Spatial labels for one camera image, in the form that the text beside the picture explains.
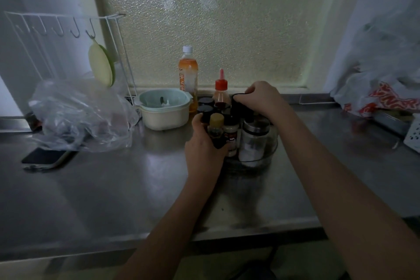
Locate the white perforated basket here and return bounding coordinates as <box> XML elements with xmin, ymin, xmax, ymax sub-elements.
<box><xmin>403</xmin><ymin>113</ymin><xmax>420</xmax><ymax>154</ymax></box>

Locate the black smartphone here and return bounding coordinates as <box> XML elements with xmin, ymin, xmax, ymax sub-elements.
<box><xmin>21</xmin><ymin>147</ymin><xmax>78</xmax><ymax>171</ymax></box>

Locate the person's left forearm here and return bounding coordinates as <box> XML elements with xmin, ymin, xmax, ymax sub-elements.
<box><xmin>113</xmin><ymin>171</ymin><xmax>227</xmax><ymax>280</ymax></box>

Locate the tall black cap bottle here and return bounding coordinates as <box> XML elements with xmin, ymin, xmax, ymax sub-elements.
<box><xmin>230</xmin><ymin>93</ymin><xmax>255</xmax><ymax>120</ymax></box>

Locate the red label spice jar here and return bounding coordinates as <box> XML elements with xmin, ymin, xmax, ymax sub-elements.
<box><xmin>223</xmin><ymin>116</ymin><xmax>241</xmax><ymax>158</ymax></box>

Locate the metal tray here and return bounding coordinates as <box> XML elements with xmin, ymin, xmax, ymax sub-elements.
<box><xmin>372</xmin><ymin>109</ymin><xmax>411</xmax><ymax>137</ymax></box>

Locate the orange drink bottle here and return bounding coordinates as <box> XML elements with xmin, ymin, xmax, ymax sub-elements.
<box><xmin>178</xmin><ymin>45</ymin><xmax>199</xmax><ymax>113</ymax></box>

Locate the red cap sauce bottle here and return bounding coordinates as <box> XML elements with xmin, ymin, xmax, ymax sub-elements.
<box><xmin>212</xmin><ymin>68</ymin><xmax>232</xmax><ymax>105</ymax></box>

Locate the person's right hand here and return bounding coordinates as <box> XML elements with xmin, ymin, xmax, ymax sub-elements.
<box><xmin>233</xmin><ymin>80</ymin><xmax>290</xmax><ymax>123</ymax></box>

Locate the person's right forearm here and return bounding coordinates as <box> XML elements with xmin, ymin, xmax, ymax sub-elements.
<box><xmin>271</xmin><ymin>106</ymin><xmax>420</xmax><ymax>280</ymax></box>

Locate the white bag with red print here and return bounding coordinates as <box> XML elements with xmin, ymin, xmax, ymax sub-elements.
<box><xmin>323</xmin><ymin>0</ymin><xmax>420</xmax><ymax>118</ymax></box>

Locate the green and white sponge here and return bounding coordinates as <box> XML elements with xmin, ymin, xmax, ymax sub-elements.
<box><xmin>87</xmin><ymin>40</ymin><xmax>116</xmax><ymax>88</ymax></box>

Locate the glass shaker with silver lid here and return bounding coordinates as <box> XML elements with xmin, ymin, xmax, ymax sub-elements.
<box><xmin>238</xmin><ymin>118</ymin><xmax>271</xmax><ymax>163</ymax></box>

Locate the frosted glass window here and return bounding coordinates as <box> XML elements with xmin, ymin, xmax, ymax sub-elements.
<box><xmin>88</xmin><ymin>0</ymin><xmax>343</xmax><ymax>91</ymax></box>

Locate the clear plastic bag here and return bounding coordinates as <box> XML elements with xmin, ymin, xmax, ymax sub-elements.
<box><xmin>28</xmin><ymin>73</ymin><xmax>140</xmax><ymax>154</ymax></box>

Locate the clear round turntable tray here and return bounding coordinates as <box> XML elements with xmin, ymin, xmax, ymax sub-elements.
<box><xmin>223</xmin><ymin>130</ymin><xmax>279</xmax><ymax>173</ymax></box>

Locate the white wire hook rack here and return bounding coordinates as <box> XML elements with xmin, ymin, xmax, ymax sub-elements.
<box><xmin>4</xmin><ymin>11</ymin><xmax>138</xmax><ymax>104</ymax></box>

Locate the white bowl with green strainer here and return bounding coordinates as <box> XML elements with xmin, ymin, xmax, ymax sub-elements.
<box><xmin>133</xmin><ymin>88</ymin><xmax>194</xmax><ymax>131</ymax></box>

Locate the yellow cap spice bottle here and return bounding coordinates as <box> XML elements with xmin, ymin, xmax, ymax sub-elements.
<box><xmin>207</xmin><ymin>113</ymin><xmax>228</xmax><ymax>150</ymax></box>

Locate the person's left hand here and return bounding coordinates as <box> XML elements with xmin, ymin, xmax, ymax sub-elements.
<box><xmin>184</xmin><ymin>113</ymin><xmax>230</xmax><ymax>186</ymax></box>

